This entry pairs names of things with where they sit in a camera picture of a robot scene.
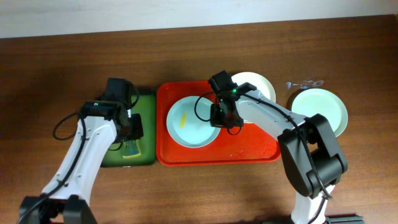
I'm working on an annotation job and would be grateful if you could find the yellow green sponge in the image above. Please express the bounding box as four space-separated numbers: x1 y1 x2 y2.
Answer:
123 139 141 159

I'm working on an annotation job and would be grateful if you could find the light blue plate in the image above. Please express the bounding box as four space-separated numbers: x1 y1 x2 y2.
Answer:
166 96 221 148

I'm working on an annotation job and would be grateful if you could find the cream white plate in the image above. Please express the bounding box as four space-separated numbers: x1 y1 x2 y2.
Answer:
231 72 276 102

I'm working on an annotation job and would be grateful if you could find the pale green plate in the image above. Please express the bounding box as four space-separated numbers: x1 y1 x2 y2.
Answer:
291 88 348 137

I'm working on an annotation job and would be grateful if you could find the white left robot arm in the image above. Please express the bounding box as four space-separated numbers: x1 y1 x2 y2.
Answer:
17 111 143 223

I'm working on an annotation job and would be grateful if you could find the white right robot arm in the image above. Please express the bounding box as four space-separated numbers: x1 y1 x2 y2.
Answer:
210 86 358 223

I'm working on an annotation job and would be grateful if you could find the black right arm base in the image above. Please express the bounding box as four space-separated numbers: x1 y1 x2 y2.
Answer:
325 215 365 224

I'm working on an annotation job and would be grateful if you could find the green plastic tray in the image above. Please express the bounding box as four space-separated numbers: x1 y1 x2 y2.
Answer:
101 89 156 167

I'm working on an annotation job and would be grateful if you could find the red plastic tray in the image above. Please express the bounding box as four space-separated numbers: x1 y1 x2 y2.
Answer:
156 81 280 167

